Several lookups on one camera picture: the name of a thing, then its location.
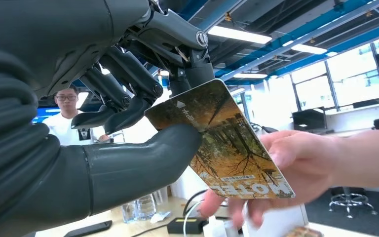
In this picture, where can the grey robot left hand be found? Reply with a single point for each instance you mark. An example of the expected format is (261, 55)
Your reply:
(45, 32)

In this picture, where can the forest print room key card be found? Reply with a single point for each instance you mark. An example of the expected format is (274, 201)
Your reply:
(228, 147)

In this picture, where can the person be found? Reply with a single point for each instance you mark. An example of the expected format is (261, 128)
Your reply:
(372, 157)
(57, 130)

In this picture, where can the brown key card stack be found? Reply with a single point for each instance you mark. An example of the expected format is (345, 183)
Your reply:
(304, 233)

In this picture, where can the black box device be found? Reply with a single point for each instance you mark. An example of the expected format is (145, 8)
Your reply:
(308, 119)

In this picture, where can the blue lit monitor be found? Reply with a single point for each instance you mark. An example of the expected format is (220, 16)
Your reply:
(45, 114)

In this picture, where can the ceiling light panel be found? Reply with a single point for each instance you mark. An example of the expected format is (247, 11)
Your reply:
(308, 49)
(250, 75)
(238, 35)

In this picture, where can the white power plug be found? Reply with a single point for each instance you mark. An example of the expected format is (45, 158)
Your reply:
(214, 229)

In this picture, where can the black power adapter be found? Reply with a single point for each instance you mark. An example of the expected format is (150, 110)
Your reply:
(186, 225)

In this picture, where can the crumpled white paper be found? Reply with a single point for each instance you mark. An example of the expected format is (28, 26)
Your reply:
(160, 217)

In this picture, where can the clear water bottle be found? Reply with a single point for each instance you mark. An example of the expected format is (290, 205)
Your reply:
(130, 212)
(146, 207)

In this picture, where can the black smartphone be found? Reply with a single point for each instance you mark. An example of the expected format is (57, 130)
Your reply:
(88, 229)

